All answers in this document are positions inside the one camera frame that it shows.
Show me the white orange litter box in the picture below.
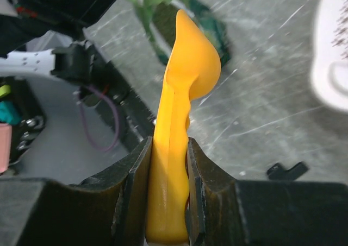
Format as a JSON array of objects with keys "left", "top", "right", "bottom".
[{"left": 309, "top": 0, "right": 347, "bottom": 113}]

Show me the yellow plastic scoop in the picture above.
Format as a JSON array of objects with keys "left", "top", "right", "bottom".
[{"left": 145, "top": 10, "right": 221, "bottom": 245}]

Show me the black bag clip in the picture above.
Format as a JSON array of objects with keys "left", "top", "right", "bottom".
[{"left": 266, "top": 162, "right": 309, "bottom": 181}]

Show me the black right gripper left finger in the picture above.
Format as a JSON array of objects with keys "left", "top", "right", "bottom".
[{"left": 1, "top": 137, "right": 152, "bottom": 245}]

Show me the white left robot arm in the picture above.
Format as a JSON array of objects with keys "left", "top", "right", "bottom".
[{"left": 1, "top": 0, "right": 117, "bottom": 84}]

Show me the green litter bag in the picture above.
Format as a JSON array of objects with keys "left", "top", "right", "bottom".
[{"left": 129, "top": 0, "right": 231, "bottom": 66}]

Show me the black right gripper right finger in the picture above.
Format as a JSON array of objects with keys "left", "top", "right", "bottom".
[{"left": 187, "top": 138, "right": 347, "bottom": 245}]

